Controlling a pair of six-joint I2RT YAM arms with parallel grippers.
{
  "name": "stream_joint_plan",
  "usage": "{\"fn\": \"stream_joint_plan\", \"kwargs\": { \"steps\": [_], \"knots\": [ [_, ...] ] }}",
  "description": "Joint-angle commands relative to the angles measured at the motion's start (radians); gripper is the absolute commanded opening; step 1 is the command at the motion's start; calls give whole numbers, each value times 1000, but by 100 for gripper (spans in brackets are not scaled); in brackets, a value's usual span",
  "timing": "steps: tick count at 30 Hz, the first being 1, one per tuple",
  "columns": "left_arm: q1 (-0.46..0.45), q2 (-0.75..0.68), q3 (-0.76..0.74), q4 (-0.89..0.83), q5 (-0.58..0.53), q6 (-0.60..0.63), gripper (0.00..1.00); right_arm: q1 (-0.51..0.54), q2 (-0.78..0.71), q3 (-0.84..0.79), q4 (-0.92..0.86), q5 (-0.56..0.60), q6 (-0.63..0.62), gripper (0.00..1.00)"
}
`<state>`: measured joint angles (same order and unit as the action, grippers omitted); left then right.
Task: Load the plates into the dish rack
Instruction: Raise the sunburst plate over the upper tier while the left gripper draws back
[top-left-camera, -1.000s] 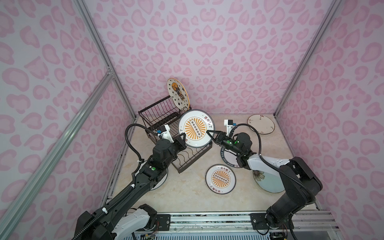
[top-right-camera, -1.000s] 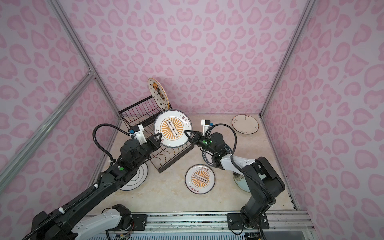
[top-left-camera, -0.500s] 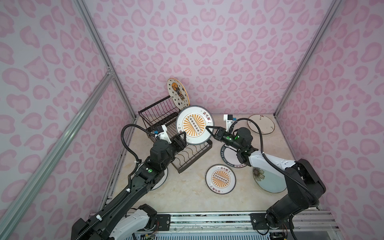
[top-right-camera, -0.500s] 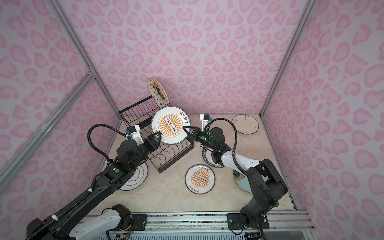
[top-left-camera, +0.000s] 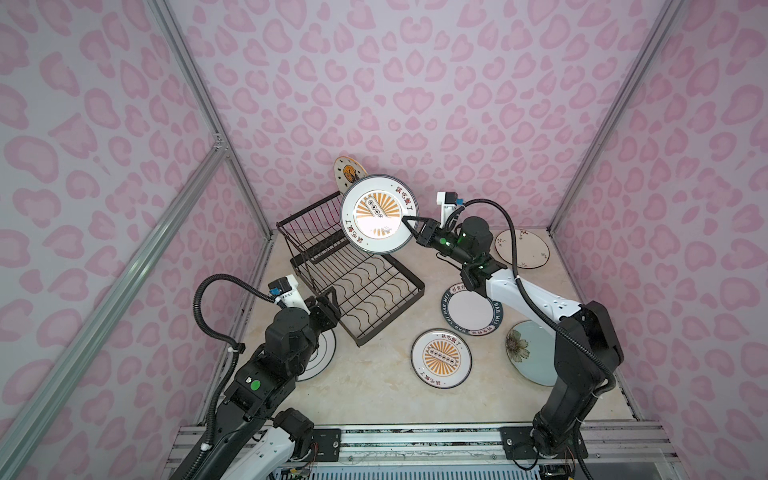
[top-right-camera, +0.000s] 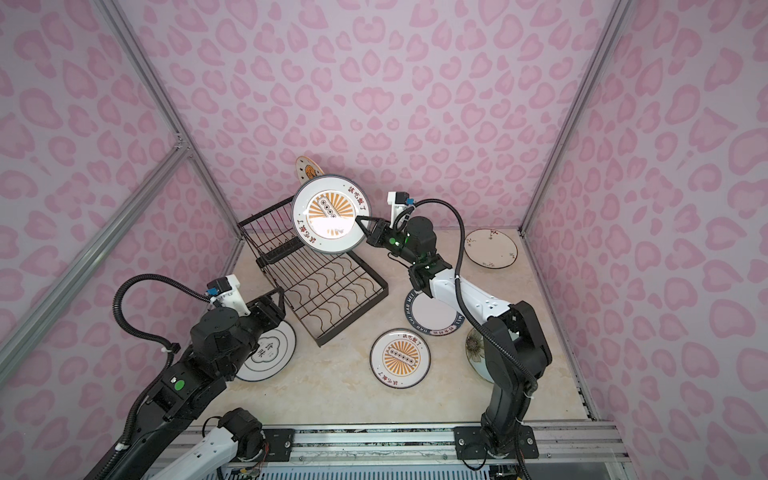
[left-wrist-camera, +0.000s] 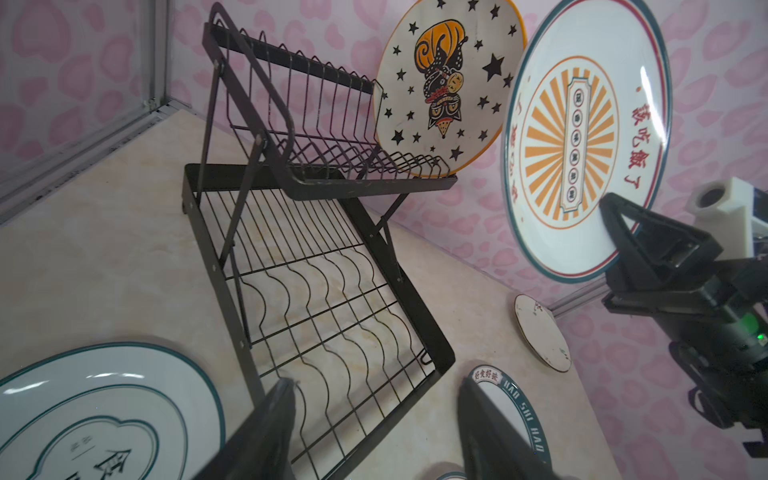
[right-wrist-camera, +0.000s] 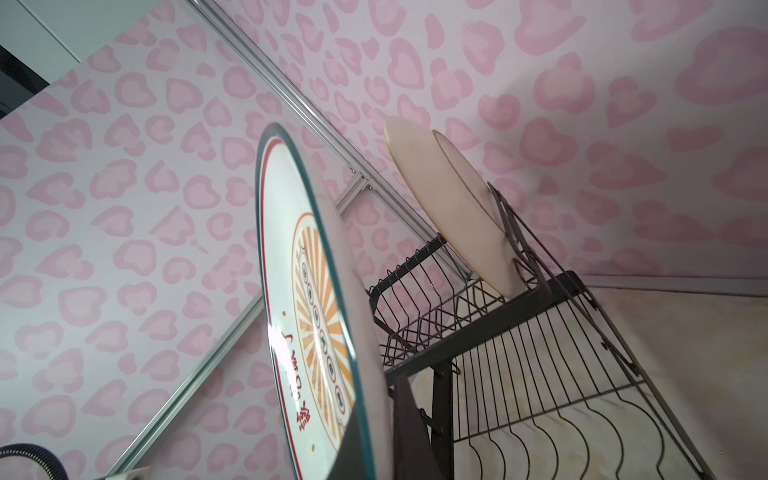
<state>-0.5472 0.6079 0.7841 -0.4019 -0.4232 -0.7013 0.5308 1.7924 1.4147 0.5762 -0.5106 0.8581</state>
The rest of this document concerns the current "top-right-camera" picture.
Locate aluminium frame post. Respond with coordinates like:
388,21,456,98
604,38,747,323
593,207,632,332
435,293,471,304
518,0,637,237
93,0,242,240

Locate aluminium frame post right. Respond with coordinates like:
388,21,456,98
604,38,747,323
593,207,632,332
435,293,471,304
518,0,637,237

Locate aluminium frame post left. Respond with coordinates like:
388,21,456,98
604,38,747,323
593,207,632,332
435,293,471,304
93,0,242,240

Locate white plate black rings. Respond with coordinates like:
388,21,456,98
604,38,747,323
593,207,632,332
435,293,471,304
235,319,298,383

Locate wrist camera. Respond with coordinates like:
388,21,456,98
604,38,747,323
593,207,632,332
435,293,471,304
387,191,415,228
206,274,251,317

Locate black wire dish rack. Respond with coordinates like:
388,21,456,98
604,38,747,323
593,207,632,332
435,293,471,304
238,197,389,346

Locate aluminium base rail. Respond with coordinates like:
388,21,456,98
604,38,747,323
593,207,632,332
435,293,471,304
140,421,637,479

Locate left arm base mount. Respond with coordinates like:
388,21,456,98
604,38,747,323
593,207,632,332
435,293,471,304
235,428,296,463

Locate aluminium frame diagonal beam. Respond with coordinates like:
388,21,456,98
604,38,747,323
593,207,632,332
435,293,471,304
1,141,189,385

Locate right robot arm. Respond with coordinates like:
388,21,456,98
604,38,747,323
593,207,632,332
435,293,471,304
355,216,552,463

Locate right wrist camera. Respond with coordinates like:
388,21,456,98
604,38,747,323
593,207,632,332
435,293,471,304
387,191,415,228

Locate white plate dark blue rim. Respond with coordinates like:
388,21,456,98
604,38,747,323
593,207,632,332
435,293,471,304
404,290,465,337

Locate cream star cartoon plate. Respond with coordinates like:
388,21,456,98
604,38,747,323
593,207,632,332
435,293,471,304
295,156,325,184

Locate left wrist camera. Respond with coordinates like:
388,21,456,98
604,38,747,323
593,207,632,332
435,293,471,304
206,274,251,317

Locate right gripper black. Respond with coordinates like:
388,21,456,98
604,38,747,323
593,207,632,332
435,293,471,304
356,217,423,267

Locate white plate brown rim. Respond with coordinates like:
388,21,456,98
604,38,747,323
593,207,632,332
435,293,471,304
464,229,519,269

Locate light green flower plate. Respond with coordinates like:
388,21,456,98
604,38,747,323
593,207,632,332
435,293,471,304
465,328,493,383

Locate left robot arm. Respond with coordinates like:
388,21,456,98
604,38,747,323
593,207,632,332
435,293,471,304
86,287,286,479

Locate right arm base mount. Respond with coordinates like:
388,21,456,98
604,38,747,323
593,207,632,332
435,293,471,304
452,425,540,460

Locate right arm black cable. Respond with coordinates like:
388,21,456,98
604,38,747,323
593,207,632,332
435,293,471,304
407,198,541,397

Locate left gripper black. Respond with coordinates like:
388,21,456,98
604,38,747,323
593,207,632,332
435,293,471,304
224,283,287,378

